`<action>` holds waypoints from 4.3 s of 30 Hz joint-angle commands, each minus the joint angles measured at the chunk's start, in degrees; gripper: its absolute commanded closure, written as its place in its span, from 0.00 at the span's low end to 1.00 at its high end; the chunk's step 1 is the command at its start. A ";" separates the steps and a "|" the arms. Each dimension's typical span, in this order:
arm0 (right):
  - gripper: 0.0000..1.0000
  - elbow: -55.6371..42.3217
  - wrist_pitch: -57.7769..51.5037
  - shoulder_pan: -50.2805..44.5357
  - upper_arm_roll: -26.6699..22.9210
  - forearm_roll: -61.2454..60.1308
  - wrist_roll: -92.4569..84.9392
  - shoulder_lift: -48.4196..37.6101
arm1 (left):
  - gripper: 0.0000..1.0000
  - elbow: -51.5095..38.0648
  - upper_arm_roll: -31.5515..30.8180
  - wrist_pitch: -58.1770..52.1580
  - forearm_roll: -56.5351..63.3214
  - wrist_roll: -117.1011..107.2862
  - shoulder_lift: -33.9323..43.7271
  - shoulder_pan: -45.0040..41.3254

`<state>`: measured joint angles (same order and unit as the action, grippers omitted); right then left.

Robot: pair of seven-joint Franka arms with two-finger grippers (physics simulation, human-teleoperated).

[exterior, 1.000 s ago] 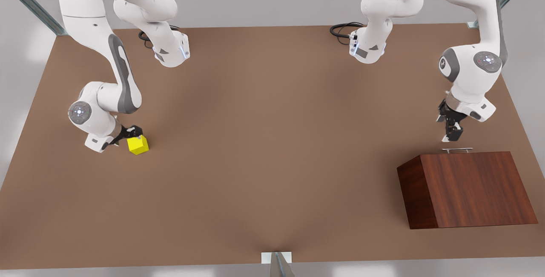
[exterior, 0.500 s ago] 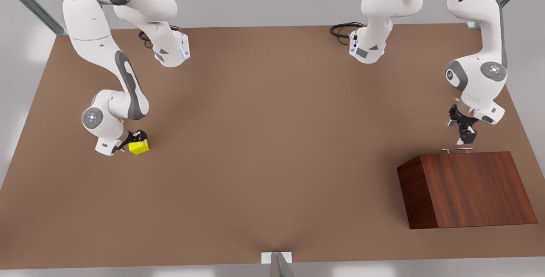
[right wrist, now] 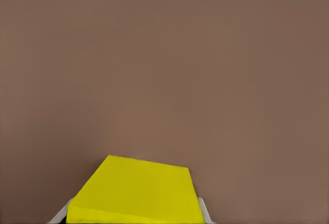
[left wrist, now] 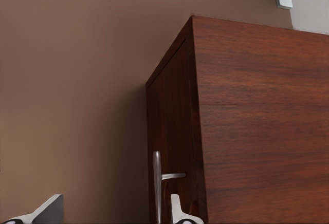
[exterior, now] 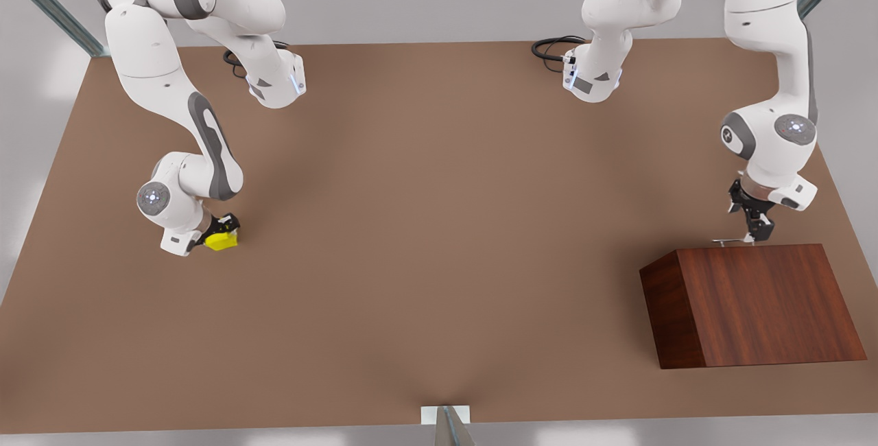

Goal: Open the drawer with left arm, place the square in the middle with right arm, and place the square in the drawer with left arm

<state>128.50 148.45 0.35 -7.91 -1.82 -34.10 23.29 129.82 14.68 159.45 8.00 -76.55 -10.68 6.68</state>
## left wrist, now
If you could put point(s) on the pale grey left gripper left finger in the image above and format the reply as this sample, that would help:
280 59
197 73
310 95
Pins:
47 211

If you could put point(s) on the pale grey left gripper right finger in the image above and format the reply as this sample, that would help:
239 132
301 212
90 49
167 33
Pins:
176 209

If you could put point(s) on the dark wood drawer cabinet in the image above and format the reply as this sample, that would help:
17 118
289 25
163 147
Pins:
259 121

